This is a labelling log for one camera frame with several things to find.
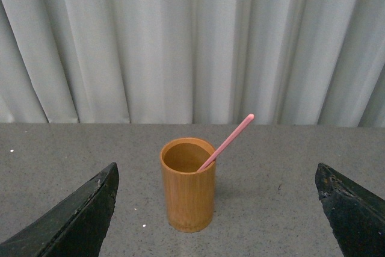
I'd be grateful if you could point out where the white pleated curtain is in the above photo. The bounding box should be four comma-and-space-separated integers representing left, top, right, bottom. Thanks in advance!
1, 0, 384, 127

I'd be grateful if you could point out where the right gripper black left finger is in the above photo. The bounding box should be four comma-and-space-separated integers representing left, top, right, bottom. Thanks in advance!
1, 163, 119, 256

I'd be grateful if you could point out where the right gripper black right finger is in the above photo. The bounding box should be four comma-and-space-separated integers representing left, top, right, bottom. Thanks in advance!
315, 163, 384, 256

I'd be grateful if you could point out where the pink chopstick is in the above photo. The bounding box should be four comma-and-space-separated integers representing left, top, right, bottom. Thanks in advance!
197, 113, 254, 172

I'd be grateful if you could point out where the bamboo chopstick holder cup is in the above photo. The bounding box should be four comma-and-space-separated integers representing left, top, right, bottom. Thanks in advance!
159, 137, 216, 233

